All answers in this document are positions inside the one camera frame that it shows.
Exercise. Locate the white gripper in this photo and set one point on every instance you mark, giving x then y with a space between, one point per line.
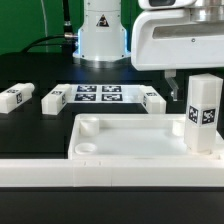
169 40

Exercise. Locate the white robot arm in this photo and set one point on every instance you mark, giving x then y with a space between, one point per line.
103 41

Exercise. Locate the white desk top tray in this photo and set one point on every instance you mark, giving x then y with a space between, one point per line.
138 136

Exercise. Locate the fiducial marker sheet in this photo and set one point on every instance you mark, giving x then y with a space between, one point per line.
107 93

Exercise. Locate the white L-shaped fence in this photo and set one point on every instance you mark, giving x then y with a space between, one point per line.
98 171

